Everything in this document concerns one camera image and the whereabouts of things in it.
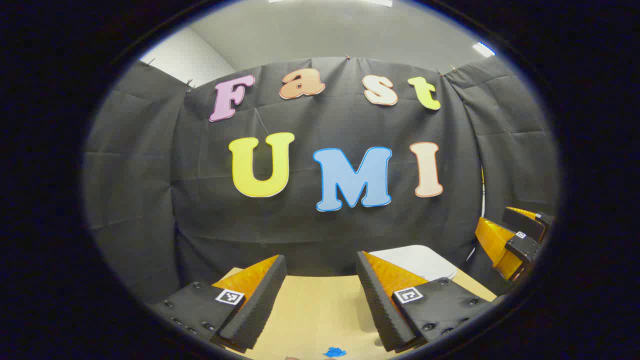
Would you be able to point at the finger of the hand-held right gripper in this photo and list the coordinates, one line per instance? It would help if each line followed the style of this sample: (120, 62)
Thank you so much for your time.
(525, 222)
(522, 247)

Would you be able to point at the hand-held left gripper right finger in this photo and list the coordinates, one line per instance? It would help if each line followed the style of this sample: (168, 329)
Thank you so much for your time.
(382, 310)

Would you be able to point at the black backdrop cloth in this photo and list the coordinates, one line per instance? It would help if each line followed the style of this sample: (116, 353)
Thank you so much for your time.
(300, 225)

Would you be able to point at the ceiling light panel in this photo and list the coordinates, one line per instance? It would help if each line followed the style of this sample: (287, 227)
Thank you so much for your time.
(483, 49)

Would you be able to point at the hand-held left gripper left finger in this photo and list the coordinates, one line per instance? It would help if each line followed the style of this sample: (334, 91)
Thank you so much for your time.
(260, 305)

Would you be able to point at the white desktop garbage bin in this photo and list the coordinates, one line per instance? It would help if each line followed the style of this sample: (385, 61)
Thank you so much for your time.
(420, 260)

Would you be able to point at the wooden desktop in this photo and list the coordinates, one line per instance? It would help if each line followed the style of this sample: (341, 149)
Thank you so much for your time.
(315, 310)

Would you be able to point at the blue paper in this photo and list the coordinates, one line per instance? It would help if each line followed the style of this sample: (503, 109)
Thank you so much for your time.
(334, 352)

